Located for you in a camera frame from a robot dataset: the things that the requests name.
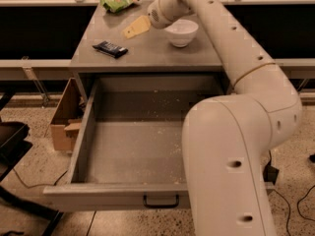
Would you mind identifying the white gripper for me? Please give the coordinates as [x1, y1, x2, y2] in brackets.
[123, 0, 192, 38]

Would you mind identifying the white ceramic bowl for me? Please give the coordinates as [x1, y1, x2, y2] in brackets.
[164, 19, 199, 47]

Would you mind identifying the grey cabinet counter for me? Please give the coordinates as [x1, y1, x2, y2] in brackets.
[69, 0, 245, 104]

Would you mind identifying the black cable left floor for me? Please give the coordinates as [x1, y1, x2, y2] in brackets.
[12, 166, 69, 189]

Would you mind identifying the black cable loop right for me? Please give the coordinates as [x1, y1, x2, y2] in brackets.
[296, 184, 315, 223]

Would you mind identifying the black power adapter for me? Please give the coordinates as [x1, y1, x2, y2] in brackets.
[263, 165, 280, 184]

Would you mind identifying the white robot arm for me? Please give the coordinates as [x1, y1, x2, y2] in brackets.
[148, 0, 302, 236]

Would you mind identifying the black power cable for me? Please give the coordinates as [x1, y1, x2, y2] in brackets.
[267, 149, 293, 236]

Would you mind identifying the brown cardboard box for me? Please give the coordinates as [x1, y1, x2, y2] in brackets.
[50, 79, 85, 151]

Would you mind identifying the open grey top drawer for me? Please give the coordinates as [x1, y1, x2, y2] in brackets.
[43, 73, 222, 211]

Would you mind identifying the black chair frame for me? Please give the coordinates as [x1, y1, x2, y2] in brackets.
[0, 95, 67, 236]

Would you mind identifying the green chip bag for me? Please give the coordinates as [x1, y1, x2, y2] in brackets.
[100, 0, 140, 13]

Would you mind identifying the black drawer handle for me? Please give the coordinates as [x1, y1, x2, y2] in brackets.
[143, 195, 180, 209]

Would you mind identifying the blue rxbar blueberry wrapper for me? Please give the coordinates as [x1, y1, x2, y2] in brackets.
[94, 41, 128, 59]

